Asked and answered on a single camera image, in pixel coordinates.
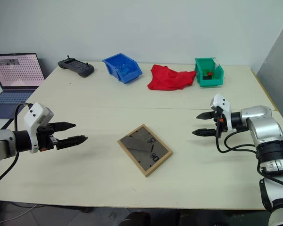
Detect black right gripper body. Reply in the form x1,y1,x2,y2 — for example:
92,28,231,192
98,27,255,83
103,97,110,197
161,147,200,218
213,106,228,139

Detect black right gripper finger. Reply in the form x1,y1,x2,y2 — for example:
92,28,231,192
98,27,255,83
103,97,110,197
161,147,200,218
191,128,217,137
196,111,216,120

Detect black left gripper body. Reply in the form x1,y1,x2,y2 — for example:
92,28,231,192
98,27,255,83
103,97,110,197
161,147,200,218
36,124,60,152

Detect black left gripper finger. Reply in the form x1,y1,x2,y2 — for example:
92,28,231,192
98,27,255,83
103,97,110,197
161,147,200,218
56,135,89,150
49,121,77,133

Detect open laptop computer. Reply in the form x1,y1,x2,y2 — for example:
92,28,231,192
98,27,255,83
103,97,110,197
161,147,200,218
0,52,46,120

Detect green plastic storage bin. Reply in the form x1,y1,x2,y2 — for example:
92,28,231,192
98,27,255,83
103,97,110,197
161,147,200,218
194,56,225,88

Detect small red and black parts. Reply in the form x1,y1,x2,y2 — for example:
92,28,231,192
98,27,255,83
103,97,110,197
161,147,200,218
202,69,215,80

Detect red cloth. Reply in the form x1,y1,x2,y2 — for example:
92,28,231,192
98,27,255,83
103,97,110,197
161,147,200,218
147,64,197,91

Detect dark grey handheld controller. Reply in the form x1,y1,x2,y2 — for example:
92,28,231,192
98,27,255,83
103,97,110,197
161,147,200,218
57,55,95,79

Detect blue plastic storage bin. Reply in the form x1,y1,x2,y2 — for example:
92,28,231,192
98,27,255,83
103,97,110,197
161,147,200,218
101,52,143,85

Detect blue plastic pieces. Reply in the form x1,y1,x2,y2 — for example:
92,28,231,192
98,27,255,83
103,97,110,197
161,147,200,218
118,63,135,76

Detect grey partition panel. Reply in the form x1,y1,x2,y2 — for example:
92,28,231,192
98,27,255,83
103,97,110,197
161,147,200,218
255,13,283,112

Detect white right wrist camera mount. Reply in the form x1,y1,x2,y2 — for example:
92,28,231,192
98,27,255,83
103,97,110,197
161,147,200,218
210,94,236,133

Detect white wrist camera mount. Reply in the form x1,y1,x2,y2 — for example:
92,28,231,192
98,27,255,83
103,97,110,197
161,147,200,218
23,102,55,154
210,94,236,133

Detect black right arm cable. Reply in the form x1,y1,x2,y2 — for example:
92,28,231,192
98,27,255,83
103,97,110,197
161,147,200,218
215,130,283,189

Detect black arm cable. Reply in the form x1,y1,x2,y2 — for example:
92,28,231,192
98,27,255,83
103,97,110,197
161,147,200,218
0,102,32,192
215,130,283,189

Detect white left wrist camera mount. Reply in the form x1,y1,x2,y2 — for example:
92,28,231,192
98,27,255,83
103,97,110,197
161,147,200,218
23,102,55,154

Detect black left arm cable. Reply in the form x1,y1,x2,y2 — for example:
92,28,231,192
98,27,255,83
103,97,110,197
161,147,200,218
0,102,32,192

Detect wooden-framed grey board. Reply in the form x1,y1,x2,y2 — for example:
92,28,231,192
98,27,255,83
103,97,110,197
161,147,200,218
117,123,173,178

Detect white floor cable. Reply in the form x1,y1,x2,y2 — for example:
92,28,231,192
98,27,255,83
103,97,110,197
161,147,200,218
0,199,39,225

